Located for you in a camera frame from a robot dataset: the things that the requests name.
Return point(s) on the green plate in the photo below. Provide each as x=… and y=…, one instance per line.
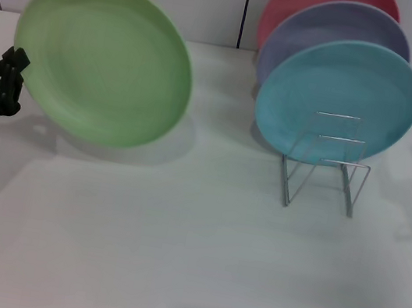
x=102, y=61

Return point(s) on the light blue plate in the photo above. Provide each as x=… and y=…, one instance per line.
x=321, y=78

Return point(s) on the purple plate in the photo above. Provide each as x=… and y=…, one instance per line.
x=330, y=24

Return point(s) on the red plate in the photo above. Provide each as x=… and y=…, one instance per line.
x=290, y=2

